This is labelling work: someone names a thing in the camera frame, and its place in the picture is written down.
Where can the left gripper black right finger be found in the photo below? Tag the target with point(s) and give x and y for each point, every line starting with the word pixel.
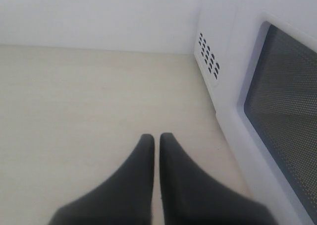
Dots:
pixel 191 197

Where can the white microwave oven body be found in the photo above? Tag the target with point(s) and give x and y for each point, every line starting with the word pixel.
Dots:
pixel 210 36

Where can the white microwave door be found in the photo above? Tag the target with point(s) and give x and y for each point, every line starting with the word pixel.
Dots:
pixel 267 109

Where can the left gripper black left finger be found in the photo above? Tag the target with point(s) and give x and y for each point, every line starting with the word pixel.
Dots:
pixel 125 198

